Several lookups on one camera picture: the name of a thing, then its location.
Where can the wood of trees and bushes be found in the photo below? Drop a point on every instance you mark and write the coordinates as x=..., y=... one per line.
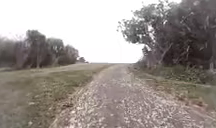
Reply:
x=182, y=33

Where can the grass area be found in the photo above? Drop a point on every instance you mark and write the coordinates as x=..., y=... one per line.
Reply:
x=182, y=88
x=36, y=90

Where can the grey asphalt path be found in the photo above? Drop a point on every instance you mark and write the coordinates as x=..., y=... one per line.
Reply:
x=116, y=100

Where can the row of trees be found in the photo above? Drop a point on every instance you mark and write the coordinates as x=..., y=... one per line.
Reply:
x=36, y=50

